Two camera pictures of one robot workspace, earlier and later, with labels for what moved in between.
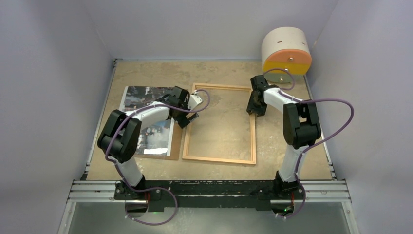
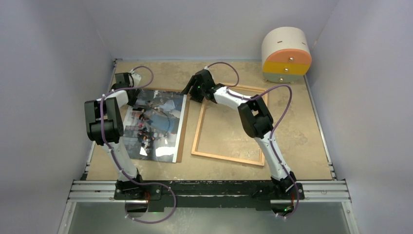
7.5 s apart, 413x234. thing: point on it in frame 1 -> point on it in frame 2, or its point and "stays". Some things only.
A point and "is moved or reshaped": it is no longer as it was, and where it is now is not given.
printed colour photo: [156, 140] is moved or reshaped
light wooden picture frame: [196, 87] -> [245, 90]
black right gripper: [252, 107] -> [193, 94]
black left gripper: [186, 120] -> [136, 92]
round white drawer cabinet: [286, 48] stays
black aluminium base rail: [158, 195] stays
